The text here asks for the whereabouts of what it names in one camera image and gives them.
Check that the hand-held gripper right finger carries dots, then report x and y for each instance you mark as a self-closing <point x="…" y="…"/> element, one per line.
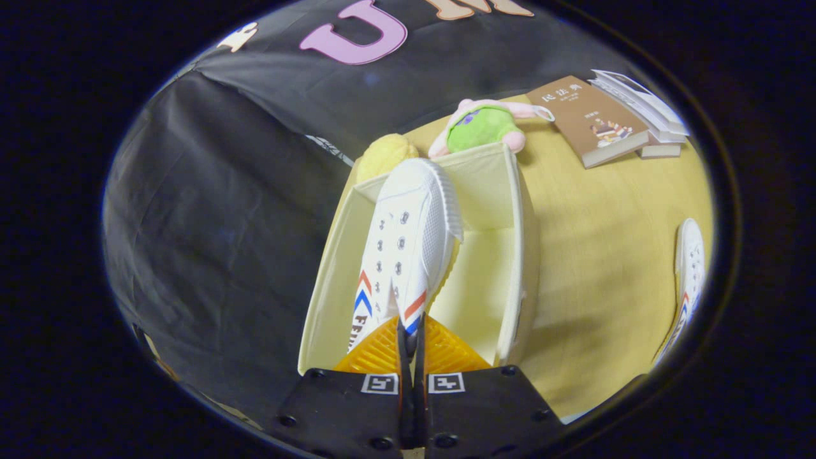
<point x="491" y="414"/>

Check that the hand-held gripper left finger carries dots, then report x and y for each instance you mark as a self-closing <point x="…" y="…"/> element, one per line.
<point x="344" y="414"/>

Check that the white canvas shoe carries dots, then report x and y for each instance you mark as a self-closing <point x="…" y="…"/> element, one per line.
<point x="408" y="223"/>
<point x="692" y="255"/>

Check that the beige fabric storage box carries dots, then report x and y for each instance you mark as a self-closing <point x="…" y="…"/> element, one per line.
<point x="491" y="191"/>

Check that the black backdrop cloth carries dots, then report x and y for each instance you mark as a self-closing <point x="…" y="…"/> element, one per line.
<point x="223" y="223"/>

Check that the yellow plush toy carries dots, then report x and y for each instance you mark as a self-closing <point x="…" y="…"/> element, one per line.
<point x="382" y="156"/>

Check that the green and pink plush toy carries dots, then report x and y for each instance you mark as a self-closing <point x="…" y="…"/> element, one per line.
<point x="478" y="124"/>

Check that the brown cover book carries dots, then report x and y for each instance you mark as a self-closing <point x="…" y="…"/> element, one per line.
<point x="586" y="118"/>

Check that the white cover book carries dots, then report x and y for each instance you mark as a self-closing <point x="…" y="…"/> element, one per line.
<point x="644" y="99"/>

